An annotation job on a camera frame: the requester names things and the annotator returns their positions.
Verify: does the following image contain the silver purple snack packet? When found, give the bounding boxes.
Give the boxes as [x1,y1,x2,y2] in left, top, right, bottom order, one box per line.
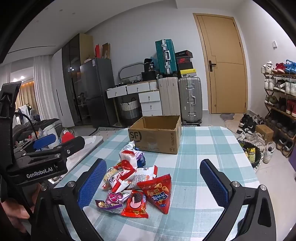
[122,141,142,160]

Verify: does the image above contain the white orange print snack packet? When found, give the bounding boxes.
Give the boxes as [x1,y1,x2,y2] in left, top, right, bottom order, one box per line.
[126,165,158,191]

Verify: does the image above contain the black storage box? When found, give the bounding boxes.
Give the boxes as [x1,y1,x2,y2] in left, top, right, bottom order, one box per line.
[141,71,159,81]

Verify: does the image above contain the black printed bag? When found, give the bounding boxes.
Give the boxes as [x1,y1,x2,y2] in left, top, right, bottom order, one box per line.
[143,58,156,73]

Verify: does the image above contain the teal suitcase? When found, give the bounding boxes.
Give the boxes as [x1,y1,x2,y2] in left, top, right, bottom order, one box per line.
[155,39,178,77]

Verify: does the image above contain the red triangular snack packet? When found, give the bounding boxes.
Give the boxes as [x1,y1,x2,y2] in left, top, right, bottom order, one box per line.
[137,174,173,215]

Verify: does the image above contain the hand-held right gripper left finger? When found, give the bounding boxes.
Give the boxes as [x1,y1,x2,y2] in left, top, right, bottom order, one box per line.
[30,158,107,241]

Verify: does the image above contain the cream snack packet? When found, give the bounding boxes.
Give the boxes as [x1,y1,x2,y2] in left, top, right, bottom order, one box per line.
[101,165,121,191]

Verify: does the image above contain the brown cardboard box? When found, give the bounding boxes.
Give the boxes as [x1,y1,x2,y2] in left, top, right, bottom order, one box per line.
[128,115,182,155]

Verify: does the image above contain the wooden shoe rack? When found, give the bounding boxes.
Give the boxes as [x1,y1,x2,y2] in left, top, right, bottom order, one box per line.
[264,70,296,158]

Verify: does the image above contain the blue snack packet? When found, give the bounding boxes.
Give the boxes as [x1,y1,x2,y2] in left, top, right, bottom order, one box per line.
[136,152,147,168]

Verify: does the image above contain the pile of sneakers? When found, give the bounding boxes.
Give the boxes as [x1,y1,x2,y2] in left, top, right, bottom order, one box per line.
[236,113,277,164]

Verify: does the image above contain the beige suitcase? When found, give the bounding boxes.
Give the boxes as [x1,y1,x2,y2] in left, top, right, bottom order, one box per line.
[158,77,181,118]

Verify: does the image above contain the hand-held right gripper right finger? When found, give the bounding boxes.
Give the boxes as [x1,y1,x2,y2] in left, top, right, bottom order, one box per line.
[199,159,277,241]

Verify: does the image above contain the person's left hand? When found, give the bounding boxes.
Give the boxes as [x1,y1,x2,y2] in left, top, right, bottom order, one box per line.
[0,183,42,233]

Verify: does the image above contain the wooden door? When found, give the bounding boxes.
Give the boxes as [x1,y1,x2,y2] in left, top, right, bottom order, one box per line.
[193,13,249,114]

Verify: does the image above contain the red cookie packet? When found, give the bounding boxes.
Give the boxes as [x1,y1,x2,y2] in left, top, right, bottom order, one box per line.
[120,190,149,219]

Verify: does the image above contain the black cable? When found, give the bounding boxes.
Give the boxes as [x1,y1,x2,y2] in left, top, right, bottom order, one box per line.
[15,112,39,141]

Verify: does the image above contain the teal checked tablecloth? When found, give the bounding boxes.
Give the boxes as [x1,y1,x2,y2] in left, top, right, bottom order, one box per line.
[52,126,261,241]

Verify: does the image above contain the small brown carton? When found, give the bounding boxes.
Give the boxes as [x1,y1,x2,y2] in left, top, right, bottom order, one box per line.
[255,124,275,142]

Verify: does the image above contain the dark grey sofa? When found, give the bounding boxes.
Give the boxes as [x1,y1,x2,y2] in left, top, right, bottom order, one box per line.
[13,118,63,149]

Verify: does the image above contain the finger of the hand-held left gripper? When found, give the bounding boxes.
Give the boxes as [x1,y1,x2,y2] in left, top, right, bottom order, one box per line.
[13,134,58,154]
[23,136,86,163]

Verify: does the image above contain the silver suitcase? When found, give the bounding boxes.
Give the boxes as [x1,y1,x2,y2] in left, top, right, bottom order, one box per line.
[178,76,203,126]

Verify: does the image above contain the white curtain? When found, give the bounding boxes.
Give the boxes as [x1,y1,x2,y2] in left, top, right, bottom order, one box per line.
[32,56,57,123]

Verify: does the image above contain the grey white laundry basket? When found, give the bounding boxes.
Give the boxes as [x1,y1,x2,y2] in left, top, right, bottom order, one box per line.
[119,97,142,120]

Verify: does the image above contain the grey refrigerator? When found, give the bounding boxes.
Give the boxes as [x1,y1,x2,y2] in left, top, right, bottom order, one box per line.
[80,58,118,128]

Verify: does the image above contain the oval mirror frame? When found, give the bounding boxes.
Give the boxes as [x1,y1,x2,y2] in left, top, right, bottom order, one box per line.
[118,62,145,83]

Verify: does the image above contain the grey door mat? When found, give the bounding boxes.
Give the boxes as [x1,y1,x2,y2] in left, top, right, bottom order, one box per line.
[220,113,244,131]

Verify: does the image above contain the dark glass cabinet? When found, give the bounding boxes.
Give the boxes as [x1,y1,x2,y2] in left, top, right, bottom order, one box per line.
[61,34,94,127]

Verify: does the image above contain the red plastic bag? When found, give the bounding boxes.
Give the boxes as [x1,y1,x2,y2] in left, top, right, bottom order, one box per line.
[61,129,76,143]

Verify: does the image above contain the white bucket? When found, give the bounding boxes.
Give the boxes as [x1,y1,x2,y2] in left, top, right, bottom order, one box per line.
[43,126,58,141]

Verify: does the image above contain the black bin bag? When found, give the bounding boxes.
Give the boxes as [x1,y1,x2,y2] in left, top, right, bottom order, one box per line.
[243,141,262,171]

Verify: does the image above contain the white desk with drawers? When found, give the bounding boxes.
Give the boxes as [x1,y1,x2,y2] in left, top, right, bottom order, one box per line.
[106,80,163,117]

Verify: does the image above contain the folded cardboard sheets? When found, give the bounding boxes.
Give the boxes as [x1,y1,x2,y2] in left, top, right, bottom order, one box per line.
[102,42,111,60]

